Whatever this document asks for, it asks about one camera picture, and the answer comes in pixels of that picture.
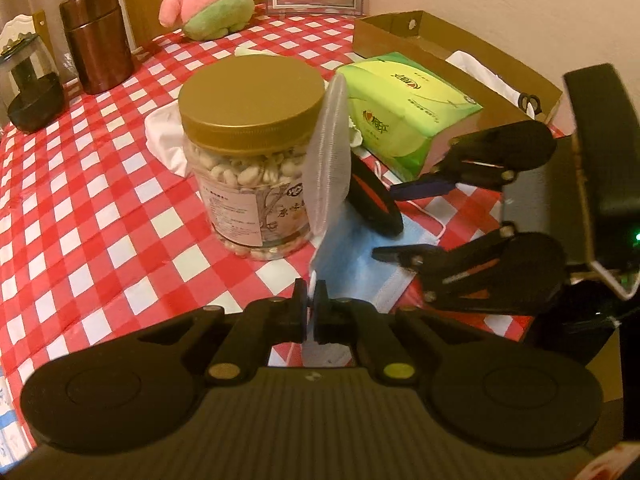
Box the brown cylindrical canister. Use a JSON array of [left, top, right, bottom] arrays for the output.
[[59, 0, 136, 96]]

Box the plastic jar with gold lid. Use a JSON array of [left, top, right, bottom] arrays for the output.
[[178, 54, 327, 261]]

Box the red checkered tablecloth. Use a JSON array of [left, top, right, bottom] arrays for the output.
[[0, 2, 571, 451]]

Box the green tissue pack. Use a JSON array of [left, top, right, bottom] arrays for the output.
[[334, 51, 485, 182]]

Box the white carved chair back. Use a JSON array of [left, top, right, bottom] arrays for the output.
[[0, 12, 43, 48]]

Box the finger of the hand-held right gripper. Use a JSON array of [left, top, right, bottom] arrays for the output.
[[372, 225, 516, 306], [389, 127, 518, 201]]

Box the black sock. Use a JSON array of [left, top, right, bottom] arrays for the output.
[[347, 152, 405, 238]]

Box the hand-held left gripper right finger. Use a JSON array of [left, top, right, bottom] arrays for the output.
[[315, 280, 482, 384]]

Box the glass jar with dark contents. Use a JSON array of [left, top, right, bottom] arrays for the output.
[[0, 34, 68, 135]]

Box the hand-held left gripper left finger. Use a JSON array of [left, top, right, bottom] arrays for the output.
[[135, 279, 309, 387]]

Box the brown cardboard box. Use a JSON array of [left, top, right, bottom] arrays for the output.
[[352, 10, 566, 181]]

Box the white cloth with black print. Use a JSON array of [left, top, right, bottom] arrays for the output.
[[445, 50, 543, 123]]

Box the blue face mask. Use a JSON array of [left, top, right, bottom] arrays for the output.
[[302, 74, 448, 367]]

